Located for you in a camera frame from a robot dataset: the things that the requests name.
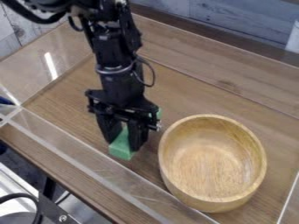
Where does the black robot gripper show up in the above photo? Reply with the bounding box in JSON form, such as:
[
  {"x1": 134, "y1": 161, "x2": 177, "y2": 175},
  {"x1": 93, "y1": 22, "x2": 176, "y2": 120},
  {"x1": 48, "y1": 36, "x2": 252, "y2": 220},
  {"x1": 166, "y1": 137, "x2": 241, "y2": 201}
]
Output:
[{"x1": 85, "y1": 68, "x2": 157, "y2": 151}]

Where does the green rectangular block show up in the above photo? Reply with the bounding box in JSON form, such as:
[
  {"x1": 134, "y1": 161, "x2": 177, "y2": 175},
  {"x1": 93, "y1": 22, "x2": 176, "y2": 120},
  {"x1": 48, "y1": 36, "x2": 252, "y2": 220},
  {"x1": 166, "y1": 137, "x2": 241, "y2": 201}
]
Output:
[{"x1": 108, "y1": 107, "x2": 161, "y2": 160}]

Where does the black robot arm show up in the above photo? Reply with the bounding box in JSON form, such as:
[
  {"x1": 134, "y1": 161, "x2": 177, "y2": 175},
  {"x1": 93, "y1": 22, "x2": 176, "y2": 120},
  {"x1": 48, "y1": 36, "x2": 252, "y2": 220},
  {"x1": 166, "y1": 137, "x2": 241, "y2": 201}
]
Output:
[{"x1": 1, "y1": 0, "x2": 160, "y2": 151}]

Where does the brown wooden bowl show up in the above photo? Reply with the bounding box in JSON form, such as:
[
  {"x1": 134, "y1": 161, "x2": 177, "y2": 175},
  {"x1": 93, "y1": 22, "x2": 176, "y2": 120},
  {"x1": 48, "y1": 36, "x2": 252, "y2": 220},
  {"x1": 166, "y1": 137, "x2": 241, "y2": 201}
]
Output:
[{"x1": 157, "y1": 114, "x2": 266, "y2": 213}]

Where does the black metal stand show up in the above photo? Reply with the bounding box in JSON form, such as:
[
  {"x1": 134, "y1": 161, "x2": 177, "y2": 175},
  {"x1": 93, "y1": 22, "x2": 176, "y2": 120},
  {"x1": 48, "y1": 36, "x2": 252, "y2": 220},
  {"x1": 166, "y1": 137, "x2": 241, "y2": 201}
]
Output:
[{"x1": 36, "y1": 178, "x2": 80, "y2": 224}]

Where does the clear acrylic front wall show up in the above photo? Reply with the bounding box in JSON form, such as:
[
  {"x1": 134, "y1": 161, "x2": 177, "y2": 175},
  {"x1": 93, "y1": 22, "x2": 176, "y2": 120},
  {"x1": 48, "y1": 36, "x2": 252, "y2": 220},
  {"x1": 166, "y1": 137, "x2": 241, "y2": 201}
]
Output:
[{"x1": 0, "y1": 108, "x2": 218, "y2": 224}]

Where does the black cable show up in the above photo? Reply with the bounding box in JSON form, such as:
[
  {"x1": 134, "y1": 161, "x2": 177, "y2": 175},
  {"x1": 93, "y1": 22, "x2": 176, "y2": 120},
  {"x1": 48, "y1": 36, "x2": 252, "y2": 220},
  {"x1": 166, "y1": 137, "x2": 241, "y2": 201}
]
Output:
[{"x1": 0, "y1": 192, "x2": 44, "y2": 224}]

